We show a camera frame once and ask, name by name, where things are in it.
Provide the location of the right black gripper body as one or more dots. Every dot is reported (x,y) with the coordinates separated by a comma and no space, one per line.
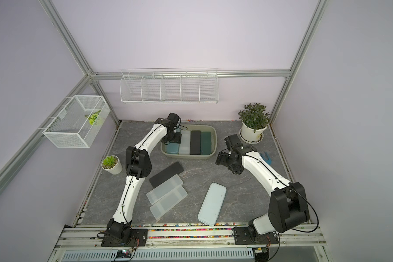
(227,160)

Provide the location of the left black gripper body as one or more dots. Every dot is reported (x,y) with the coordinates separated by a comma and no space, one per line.
(173,137)

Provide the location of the teal pencil case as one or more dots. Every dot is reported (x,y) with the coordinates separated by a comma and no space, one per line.
(173,148)

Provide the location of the black pencil case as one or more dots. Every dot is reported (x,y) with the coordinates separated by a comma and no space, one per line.
(167,173)
(195,143)

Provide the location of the grey-green plastic storage box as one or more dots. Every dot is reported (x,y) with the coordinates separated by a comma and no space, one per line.
(195,127)

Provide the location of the dark green pencil case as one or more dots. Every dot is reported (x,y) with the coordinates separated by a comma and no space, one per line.
(206,143)

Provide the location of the pale blue pencil case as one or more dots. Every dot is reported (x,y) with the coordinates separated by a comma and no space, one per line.
(212,204)

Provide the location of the frosted clear pencil case front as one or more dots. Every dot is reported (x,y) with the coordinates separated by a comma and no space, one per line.
(169,201)

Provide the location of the frosted clear pencil case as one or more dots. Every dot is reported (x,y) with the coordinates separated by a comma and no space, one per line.
(169,201)
(162,190)
(184,148)

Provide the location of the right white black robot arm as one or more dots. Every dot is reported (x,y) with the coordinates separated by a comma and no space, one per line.
(288,205)

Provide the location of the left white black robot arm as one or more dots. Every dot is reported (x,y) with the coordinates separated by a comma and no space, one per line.
(138,168)

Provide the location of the large potted green plant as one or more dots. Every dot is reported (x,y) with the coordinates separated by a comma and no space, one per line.
(255,120)

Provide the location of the small potted succulent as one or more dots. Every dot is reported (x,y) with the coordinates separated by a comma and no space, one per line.
(112,164)

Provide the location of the green leaf toy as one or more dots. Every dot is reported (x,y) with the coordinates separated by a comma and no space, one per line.
(94,118)

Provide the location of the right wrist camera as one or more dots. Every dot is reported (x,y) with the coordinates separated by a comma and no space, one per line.
(233,143)

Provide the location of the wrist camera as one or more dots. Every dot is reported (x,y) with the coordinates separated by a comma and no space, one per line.
(174,120)
(233,143)

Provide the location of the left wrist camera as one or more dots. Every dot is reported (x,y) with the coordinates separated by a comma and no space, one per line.
(174,120)

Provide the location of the blue fork yellow handle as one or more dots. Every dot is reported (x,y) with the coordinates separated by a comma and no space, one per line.
(266,158)

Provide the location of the white wire wall shelf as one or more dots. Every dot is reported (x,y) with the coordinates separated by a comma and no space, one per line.
(169,85)

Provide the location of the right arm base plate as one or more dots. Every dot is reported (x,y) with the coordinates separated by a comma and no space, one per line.
(253,236)

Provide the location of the white mesh wall basket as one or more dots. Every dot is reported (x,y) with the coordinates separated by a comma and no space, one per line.
(70,128)

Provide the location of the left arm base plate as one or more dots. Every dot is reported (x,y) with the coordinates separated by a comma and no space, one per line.
(125,238)

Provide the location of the aluminium rail front frame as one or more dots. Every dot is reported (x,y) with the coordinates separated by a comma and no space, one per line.
(188,242)

